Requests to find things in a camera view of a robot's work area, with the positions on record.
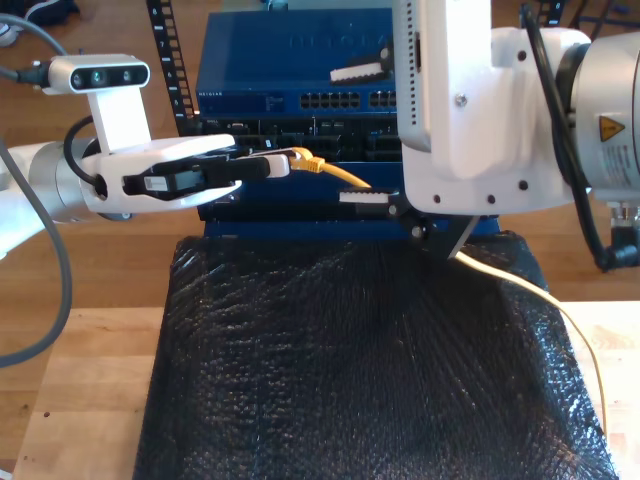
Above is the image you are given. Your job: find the yellow network cable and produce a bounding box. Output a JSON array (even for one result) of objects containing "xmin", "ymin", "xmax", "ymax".
[{"xmin": 290, "ymin": 146, "xmax": 609, "ymax": 434}]

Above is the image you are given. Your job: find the black rack server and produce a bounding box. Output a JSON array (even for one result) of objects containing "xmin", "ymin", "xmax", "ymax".
[{"xmin": 199, "ymin": 115, "xmax": 404, "ymax": 164}]

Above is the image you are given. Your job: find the dark blue sneaker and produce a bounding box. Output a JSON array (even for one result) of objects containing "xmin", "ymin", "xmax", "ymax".
[{"xmin": 22, "ymin": 0, "xmax": 81, "ymax": 19}]

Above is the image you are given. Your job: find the black bubble wrap mat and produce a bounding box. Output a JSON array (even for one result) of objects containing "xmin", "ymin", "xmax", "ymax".
[{"xmin": 132, "ymin": 230, "xmax": 621, "ymax": 480}]

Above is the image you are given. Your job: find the blue rack base plate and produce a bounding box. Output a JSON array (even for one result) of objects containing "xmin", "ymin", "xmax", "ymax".
[{"xmin": 203, "ymin": 214, "xmax": 501, "ymax": 242}]

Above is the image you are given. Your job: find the blue Netgear network switch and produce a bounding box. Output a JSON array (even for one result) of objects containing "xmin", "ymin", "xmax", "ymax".
[{"xmin": 193, "ymin": 7, "xmax": 401, "ymax": 117}]

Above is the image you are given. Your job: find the black perforated rack post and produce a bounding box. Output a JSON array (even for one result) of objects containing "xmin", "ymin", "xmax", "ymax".
[
  {"xmin": 144, "ymin": 0, "xmax": 204, "ymax": 136},
  {"xmin": 538, "ymin": 0, "xmax": 569, "ymax": 29}
]

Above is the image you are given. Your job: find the thick grey cable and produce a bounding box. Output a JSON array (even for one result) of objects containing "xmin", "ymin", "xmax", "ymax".
[{"xmin": 0, "ymin": 13, "xmax": 75, "ymax": 370}]

